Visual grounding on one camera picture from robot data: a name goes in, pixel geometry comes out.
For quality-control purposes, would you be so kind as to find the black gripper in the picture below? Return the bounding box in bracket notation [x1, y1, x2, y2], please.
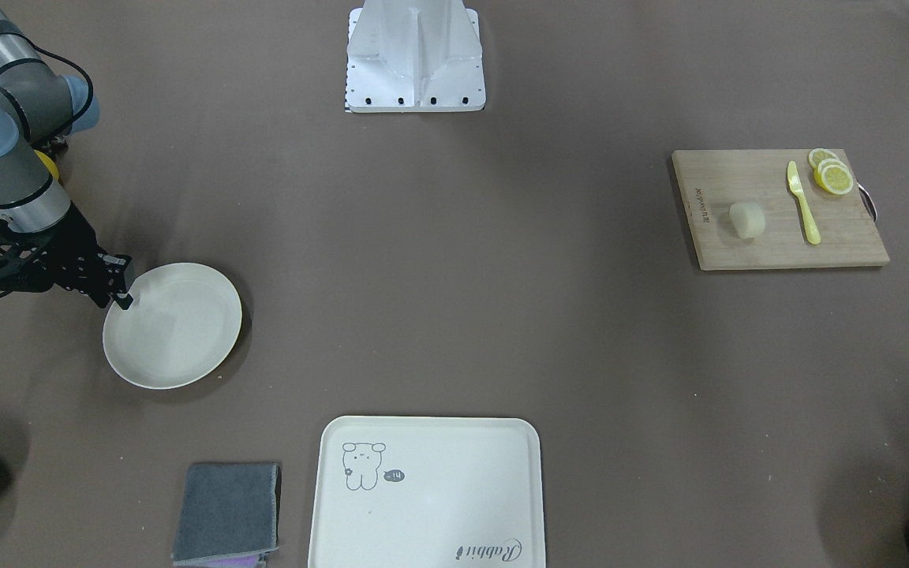
[0, 204, 136, 310]

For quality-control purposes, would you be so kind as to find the cream round plate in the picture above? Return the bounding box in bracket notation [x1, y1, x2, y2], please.
[102, 263, 243, 391]

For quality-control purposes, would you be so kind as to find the white steamed bun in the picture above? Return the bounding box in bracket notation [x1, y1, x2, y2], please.
[729, 201, 767, 240]

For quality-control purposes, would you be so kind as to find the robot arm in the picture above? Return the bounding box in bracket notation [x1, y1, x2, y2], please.
[0, 10, 134, 309]

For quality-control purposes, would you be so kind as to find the cream rabbit tray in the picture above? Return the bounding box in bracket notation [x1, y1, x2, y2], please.
[308, 416, 546, 567]

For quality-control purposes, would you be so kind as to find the folded grey cloth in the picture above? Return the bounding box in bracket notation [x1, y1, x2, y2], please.
[172, 461, 280, 567]

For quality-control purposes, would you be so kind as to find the bamboo cutting board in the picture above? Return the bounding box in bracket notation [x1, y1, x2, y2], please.
[671, 150, 888, 271]

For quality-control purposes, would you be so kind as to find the yellow plastic knife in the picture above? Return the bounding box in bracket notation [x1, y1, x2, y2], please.
[786, 161, 821, 245]

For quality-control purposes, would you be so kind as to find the lemon slice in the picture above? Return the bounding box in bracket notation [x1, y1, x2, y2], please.
[807, 148, 843, 170]
[813, 162, 856, 196]

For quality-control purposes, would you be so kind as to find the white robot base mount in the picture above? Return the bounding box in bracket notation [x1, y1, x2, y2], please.
[344, 1, 487, 113]

